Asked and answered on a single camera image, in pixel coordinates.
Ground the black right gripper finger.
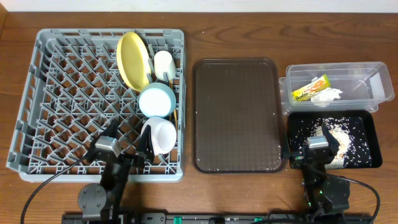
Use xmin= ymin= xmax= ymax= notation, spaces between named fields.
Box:
xmin=281 ymin=133 xmax=290 ymax=157
xmin=321 ymin=123 xmax=339 ymax=146

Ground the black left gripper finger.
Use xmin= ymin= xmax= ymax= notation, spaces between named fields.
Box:
xmin=99 ymin=119 xmax=119 ymax=138
xmin=136 ymin=125 xmax=155 ymax=162

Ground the white small plate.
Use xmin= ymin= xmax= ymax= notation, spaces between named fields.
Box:
xmin=141 ymin=116 xmax=177 ymax=156

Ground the wooden chopstick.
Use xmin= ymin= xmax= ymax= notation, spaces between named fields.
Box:
xmin=173 ymin=109 xmax=178 ymax=130

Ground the white tissue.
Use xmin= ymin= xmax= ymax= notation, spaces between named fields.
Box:
xmin=310 ymin=87 xmax=343 ymax=108

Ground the light blue bowl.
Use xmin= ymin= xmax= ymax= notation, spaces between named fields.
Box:
xmin=138 ymin=83 xmax=177 ymax=118

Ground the Apollo snack wrapper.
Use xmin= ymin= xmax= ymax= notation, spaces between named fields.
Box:
xmin=292 ymin=74 xmax=331 ymax=101

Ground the yellow plate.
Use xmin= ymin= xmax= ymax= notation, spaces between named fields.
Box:
xmin=116 ymin=32 xmax=151 ymax=91

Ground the cream cup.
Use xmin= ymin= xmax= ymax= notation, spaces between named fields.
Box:
xmin=154 ymin=50 xmax=177 ymax=81

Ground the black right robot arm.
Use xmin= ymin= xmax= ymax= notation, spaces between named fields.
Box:
xmin=282 ymin=124 xmax=350 ymax=223

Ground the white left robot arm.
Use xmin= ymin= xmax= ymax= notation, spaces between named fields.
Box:
xmin=78 ymin=121 xmax=154 ymax=223

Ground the rice food waste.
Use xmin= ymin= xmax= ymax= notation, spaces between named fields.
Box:
xmin=290 ymin=117 xmax=372 ymax=169

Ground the grey dishwasher rack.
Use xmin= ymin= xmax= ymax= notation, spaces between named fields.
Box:
xmin=6 ymin=28 xmax=186 ymax=184

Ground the black tray bin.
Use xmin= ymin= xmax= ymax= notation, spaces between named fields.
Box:
xmin=287 ymin=110 xmax=382 ymax=168

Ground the brown serving tray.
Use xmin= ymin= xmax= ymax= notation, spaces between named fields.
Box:
xmin=193 ymin=58 xmax=287 ymax=174

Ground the clear plastic bin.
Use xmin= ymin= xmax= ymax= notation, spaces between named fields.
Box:
xmin=279 ymin=62 xmax=394 ymax=114

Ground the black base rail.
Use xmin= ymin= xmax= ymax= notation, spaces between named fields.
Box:
xmin=62 ymin=212 xmax=374 ymax=224

